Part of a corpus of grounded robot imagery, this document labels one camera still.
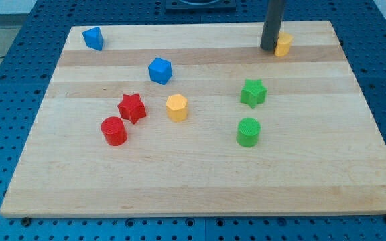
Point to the yellow hexagon block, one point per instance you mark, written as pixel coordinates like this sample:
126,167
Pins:
177,107

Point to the light wooden board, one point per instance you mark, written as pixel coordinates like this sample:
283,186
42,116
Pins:
319,151

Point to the green cylinder block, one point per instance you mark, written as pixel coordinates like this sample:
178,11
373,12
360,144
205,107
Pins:
248,131

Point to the blue cube block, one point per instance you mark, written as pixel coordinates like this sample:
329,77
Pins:
160,71

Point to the red star block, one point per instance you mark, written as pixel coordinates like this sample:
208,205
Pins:
132,108

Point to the green star block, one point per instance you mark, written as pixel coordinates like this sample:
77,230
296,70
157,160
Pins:
253,93

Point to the red cylinder block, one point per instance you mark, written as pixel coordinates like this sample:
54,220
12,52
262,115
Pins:
113,130

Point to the yellow block behind rod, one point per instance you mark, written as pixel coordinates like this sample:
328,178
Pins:
283,45

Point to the blue triangular block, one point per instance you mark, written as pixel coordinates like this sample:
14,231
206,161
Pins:
93,38

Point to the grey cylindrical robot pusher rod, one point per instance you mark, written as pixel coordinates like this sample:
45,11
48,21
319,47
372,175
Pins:
272,24

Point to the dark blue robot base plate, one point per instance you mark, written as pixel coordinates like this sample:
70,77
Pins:
198,5

